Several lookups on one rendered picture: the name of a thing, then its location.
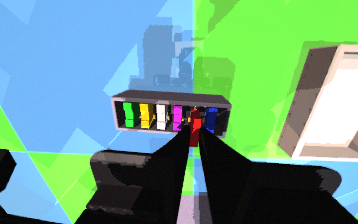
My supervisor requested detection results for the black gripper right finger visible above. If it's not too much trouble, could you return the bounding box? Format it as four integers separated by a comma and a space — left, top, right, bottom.
199, 127, 342, 224

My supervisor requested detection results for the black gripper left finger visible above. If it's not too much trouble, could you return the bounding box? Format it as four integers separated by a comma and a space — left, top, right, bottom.
90, 126, 191, 224

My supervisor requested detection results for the beige rectangular tray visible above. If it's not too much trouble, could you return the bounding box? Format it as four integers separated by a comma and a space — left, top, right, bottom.
276, 44, 358, 162

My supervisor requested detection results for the red fuse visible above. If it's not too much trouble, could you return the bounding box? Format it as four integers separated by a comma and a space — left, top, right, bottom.
190, 106, 201, 148

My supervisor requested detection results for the blue fuse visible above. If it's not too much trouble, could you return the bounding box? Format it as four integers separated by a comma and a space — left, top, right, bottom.
204, 107, 218, 133

